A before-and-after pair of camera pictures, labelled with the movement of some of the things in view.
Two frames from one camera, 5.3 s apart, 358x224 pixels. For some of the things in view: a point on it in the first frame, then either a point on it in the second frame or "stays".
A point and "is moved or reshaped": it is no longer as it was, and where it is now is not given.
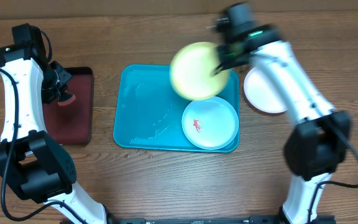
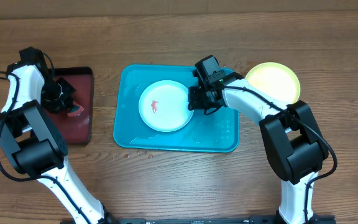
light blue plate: [210, 124] -> [163, 106]
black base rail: [232, 219] stays
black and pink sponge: [66, 98] is moved or reshaped
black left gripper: [66, 76] -> [68, 87]
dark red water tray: [72, 124] stays
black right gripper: [223, 65] -> [197, 104]
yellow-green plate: [190, 71] -> [275, 80]
